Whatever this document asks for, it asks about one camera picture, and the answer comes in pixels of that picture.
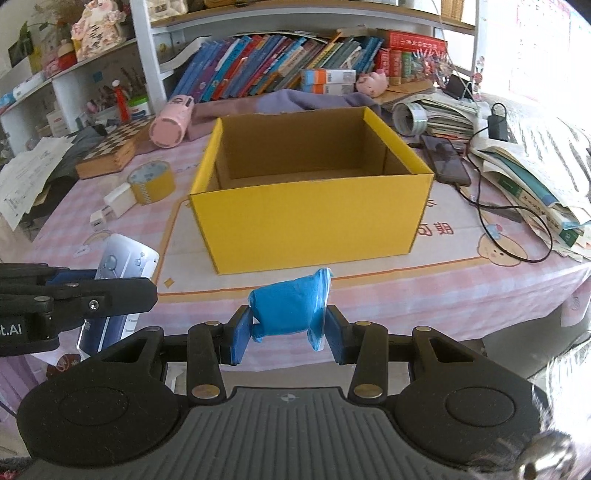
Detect white tub green lid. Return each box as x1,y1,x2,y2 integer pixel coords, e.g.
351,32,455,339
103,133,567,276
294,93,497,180
127,95,151,121

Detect white blue tissue pack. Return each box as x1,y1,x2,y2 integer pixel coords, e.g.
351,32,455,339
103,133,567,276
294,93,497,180
76,233,160,357

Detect row of colourful books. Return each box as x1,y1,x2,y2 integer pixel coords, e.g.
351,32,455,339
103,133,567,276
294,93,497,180
171,33,386,103

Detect woven basket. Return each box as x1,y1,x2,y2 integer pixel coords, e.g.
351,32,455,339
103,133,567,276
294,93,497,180
441,0,476,21

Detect black device on stand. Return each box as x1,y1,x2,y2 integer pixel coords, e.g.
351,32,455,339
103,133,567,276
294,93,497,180
445,74,476,100

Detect white charger plug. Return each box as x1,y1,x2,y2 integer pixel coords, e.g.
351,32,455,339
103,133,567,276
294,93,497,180
102,182,137,219

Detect wooden chessboard box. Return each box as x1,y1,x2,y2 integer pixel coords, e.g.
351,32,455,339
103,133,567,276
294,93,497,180
75,117,155,181

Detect pink figurine ornament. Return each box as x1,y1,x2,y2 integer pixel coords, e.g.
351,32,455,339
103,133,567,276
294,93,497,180
70,0,127,63

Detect pink pig toy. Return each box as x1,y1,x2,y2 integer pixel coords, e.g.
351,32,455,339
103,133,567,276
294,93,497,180
355,70,387,97

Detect black smartphone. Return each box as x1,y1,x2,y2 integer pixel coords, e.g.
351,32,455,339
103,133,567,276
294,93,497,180
420,135,472,186

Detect stack of magazines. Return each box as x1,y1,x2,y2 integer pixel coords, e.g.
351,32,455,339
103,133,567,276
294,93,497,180
416,92,482,139

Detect black power adapter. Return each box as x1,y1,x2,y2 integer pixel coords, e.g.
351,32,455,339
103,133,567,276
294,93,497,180
487,104,509,140

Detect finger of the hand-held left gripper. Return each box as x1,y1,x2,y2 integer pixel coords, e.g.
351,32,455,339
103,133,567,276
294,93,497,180
0,264,98,284
0,278,158,330

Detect pile of books and papers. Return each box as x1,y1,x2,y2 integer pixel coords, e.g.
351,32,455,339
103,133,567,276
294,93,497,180
468,115,591,261

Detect white box red label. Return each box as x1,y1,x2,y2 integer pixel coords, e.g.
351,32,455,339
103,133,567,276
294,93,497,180
46,111,70,138

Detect red thick book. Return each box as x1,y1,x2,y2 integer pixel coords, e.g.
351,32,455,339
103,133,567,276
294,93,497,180
385,30,448,52

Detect silver tape roll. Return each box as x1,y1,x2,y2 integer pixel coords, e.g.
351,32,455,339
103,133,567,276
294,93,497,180
392,102,430,136

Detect white printed paper sheets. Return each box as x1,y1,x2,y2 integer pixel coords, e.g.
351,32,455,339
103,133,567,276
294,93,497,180
0,137,75,230

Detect orange white small box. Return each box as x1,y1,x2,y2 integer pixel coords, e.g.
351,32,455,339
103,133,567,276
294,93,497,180
301,83,356,96
301,68,357,85

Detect pink cup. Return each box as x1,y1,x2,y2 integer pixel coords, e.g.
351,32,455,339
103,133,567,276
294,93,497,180
148,95,195,148

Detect pink checked tablecloth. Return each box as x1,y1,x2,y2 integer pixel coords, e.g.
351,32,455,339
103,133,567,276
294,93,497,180
0,99,591,416

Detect dark grey cloth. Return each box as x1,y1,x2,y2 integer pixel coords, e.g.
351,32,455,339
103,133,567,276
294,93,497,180
28,127,109,217

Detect silver metal bell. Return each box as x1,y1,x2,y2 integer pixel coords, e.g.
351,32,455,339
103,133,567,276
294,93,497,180
517,431,578,480

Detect red bottle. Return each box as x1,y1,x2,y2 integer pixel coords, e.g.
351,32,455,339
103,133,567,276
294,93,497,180
112,79,132,123

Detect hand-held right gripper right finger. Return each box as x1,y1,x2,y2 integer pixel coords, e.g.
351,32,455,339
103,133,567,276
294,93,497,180
324,305,490,401

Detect bunch of pens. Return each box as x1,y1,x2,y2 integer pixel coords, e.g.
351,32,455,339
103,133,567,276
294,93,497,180
85,69,148,125

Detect white shelf unit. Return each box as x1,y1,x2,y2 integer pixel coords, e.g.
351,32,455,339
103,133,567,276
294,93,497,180
0,0,481,155

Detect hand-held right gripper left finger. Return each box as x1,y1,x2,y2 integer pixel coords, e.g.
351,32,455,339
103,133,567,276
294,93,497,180
97,305,254,401

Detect yellow tape roll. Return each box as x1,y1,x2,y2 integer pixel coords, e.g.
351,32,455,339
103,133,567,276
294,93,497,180
126,161,176,204

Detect yellow cardboard box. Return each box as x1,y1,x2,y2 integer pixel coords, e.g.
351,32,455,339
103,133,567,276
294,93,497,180
189,106,435,276

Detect mauve and lilac cloth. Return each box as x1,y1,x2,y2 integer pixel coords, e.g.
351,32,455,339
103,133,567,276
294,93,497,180
187,90,384,141

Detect red round container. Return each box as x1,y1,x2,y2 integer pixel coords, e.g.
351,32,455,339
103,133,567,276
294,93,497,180
44,39,78,78

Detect blue plastic packet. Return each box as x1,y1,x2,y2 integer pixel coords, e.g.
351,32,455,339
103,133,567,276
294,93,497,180
248,267,333,352

